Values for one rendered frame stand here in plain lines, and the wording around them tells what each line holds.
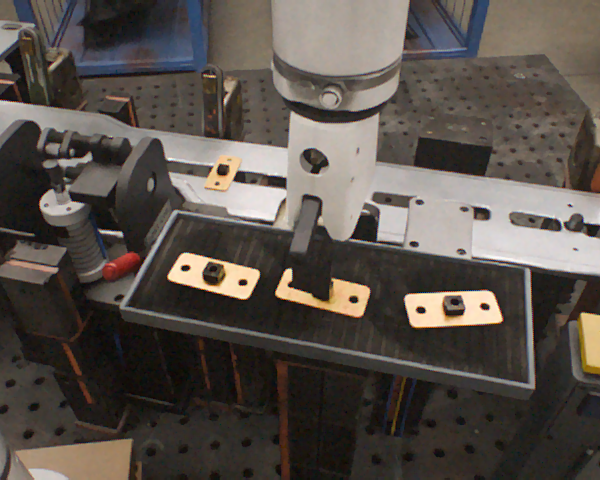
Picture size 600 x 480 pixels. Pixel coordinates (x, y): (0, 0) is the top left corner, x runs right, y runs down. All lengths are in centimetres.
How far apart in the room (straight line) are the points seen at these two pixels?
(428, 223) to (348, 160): 34
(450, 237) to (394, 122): 94
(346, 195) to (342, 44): 11
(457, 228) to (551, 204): 28
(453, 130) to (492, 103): 75
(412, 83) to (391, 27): 143
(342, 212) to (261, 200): 49
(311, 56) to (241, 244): 29
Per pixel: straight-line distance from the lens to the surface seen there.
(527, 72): 195
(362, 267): 59
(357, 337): 54
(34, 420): 110
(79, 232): 81
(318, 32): 36
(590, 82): 352
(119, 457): 93
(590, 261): 91
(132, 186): 69
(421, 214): 73
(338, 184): 40
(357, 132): 40
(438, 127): 103
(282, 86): 40
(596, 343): 59
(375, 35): 36
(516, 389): 54
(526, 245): 89
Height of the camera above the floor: 159
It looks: 46 degrees down
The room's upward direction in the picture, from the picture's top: straight up
